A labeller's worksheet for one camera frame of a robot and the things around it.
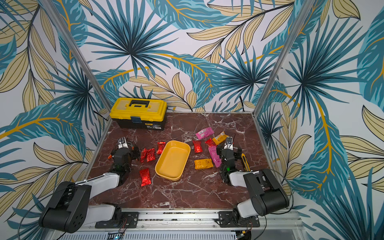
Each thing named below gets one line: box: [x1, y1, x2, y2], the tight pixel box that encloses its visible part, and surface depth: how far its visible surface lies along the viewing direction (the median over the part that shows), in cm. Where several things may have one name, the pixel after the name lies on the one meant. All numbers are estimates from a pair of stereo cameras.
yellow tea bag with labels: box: [212, 131, 229, 146], surface depth 103 cm
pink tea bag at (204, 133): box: [195, 127, 215, 140], surface depth 107 cm
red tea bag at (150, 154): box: [146, 148, 156, 163], surface depth 94 cm
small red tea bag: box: [205, 138, 216, 147], surface depth 102 cm
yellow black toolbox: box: [109, 97, 168, 131], surface depth 100 cm
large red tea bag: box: [193, 140, 203, 153], surface depth 100 cm
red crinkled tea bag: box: [140, 147, 147, 163], surface depth 94 cm
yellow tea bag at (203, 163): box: [194, 158, 214, 170], surface depth 92 cm
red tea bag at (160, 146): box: [157, 141, 166, 155], surface depth 99 cm
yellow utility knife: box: [241, 153, 251, 172], surface depth 94 cm
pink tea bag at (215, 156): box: [208, 145, 222, 168], surface depth 94 cm
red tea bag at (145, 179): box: [139, 168, 152, 187], surface depth 87 cm
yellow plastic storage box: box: [155, 140, 191, 182], surface depth 94 cm
